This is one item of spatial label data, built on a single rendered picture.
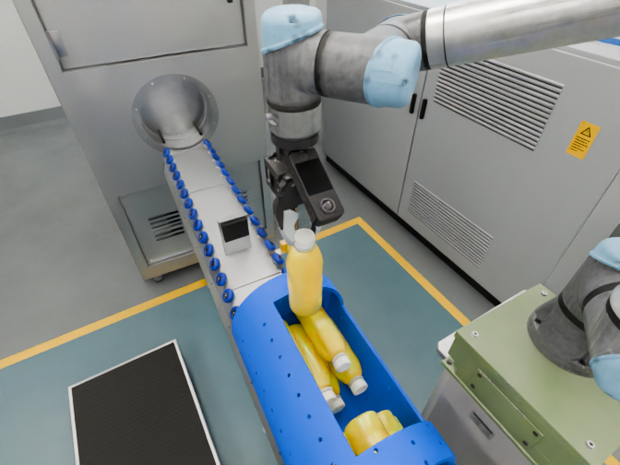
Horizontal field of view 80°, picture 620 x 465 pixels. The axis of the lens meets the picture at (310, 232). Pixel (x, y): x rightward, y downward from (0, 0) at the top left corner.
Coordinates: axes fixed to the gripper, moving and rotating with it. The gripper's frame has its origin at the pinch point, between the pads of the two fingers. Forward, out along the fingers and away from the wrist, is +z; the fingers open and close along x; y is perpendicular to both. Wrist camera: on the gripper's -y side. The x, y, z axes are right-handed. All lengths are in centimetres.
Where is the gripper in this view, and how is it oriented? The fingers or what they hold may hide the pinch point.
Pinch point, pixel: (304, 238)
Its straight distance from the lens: 66.0
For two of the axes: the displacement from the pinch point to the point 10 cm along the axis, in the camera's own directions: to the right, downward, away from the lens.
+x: -8.9, 3.1, -3.3
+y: -4.5, -6.0, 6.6
